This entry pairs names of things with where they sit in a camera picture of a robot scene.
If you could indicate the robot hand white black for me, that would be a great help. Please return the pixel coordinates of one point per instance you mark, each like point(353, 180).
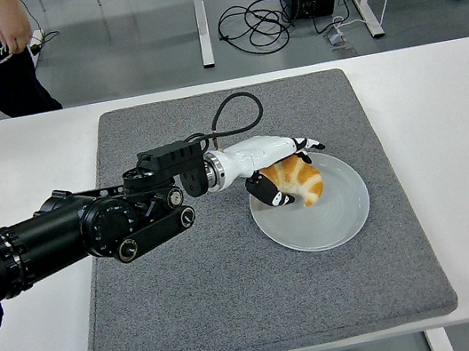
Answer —
point(253, 152)

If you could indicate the croissant bread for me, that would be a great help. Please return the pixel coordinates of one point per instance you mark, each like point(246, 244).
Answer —
point(302, 177)

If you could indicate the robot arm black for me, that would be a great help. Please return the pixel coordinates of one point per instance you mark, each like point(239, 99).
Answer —
point(68, 230)

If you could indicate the person's forearm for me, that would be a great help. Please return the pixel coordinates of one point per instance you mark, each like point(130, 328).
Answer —
point(5, 3)

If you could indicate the pale blue-grey plate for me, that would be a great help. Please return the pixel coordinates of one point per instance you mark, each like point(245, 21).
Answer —
point(323, 223)

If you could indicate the straight white desk leg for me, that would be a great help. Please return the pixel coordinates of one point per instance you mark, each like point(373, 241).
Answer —
point(203, 32)

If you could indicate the metal floor socket box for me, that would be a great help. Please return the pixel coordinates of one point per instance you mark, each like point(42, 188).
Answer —
point(335, 38)

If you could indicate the grey fabric mat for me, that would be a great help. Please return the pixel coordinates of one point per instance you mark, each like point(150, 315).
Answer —
point(237, 296)

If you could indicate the white power strip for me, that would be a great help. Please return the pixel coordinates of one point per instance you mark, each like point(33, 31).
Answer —
point(38, 42)

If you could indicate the white table leg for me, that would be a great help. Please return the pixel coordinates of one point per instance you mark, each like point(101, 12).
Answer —
point(439, 344)

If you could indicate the person's hand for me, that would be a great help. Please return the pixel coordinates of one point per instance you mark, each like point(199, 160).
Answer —
point(12, 30)

